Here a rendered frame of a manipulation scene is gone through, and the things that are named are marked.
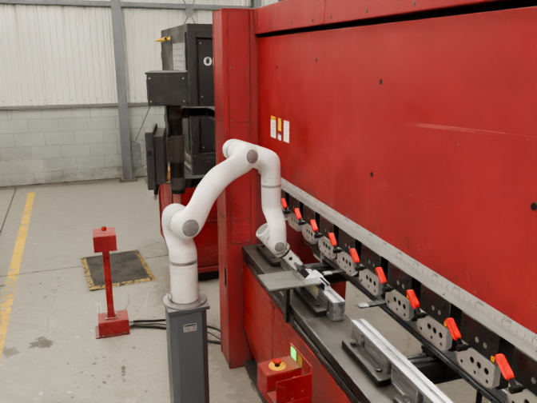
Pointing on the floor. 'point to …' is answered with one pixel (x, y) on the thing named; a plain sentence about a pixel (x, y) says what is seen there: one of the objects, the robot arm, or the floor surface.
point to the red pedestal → (108, 236)
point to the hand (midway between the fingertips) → (302, 271)
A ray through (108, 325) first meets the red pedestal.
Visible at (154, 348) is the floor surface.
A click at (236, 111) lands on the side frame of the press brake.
